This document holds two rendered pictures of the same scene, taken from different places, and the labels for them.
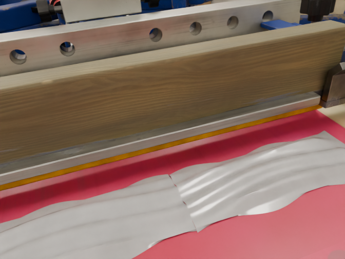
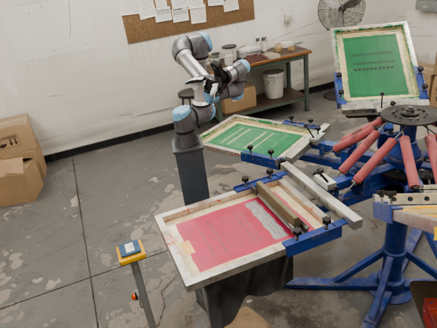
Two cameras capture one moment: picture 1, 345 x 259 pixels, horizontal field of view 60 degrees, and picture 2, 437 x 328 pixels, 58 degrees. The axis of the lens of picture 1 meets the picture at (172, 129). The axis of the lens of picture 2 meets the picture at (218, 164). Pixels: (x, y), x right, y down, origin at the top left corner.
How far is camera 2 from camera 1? 199 cm
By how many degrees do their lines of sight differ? 74
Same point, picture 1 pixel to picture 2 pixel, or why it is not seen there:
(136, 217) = (259, 213)
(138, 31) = (316, 194)
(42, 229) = (257, 207)
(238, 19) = (337, 211)
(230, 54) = (280, 206)
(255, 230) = (260, 225)
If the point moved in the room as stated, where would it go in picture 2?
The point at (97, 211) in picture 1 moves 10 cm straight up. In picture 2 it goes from (260, 210) to (259, 194)
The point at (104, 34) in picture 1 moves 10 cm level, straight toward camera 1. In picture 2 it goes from (311, 189) to (294, 194)
